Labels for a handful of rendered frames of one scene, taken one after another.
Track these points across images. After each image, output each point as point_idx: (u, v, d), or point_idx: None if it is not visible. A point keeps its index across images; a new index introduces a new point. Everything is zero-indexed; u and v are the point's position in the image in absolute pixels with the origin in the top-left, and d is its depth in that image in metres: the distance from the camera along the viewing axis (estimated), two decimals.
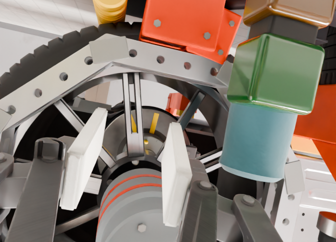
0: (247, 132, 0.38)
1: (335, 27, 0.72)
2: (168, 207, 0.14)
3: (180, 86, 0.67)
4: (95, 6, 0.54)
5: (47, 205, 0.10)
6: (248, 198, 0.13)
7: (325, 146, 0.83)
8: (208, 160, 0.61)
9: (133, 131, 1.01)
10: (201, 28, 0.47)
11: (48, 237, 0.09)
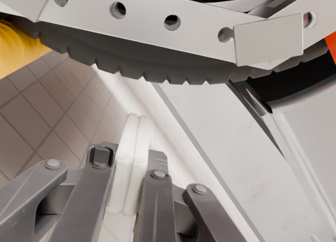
0: None
1: None
2: (125, 197, 0.14)
3: None
4: (20, 62, 0.34)
5: (91, 211, 0.10)
6: (200, 187, 0.13)
7: None
8: None
9: None
10: None
11: None
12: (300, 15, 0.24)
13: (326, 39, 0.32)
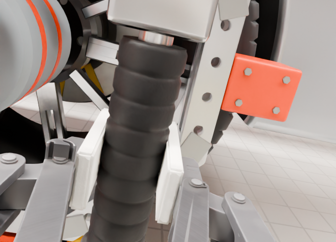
0: None
1: None
2: (160, 205, 0.14)
3: (11, 144, 0.59)
4: None
5: (56, 206, 0.10)
6: (238, 195, 0.13)
7: None
8: None
9: (92, 69, 0.65)
10: None
11: (57, 237, 0.09)
12: (191, 134, 0.39)
13: None
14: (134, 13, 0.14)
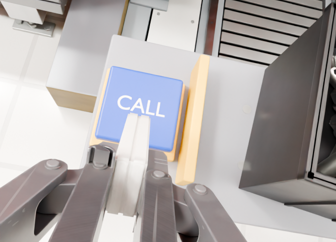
0: None
1: None
2: (125, 197, 0.14)
3: None
4: None
5: (91, 211, 0.10)
6: (200, 187, 0.13)
7: None
8: None
9: None
10: None
11: None
12: None
13: None
14: None
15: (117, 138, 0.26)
